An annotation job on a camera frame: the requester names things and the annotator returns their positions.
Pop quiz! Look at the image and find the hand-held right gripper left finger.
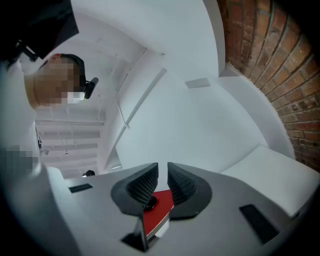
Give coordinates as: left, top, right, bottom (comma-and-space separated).
110, 162, 160, 217

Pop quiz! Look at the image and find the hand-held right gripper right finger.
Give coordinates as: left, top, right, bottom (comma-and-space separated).
166, 161, 213, 221

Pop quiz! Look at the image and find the person's head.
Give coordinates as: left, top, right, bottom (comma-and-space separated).
24, 53, 87, 110

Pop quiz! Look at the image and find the person's white shirt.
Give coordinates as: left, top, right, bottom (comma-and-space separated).
0, 58, 63, 251

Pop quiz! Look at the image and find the white wall pipe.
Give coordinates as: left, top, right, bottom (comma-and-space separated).
116, 66, 168, 130

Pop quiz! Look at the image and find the grey wall plate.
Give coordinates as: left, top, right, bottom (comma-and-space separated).
184, 77, 211, 89

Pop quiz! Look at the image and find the black head-mounted camera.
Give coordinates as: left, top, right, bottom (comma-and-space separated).
83, 77, 100, 100

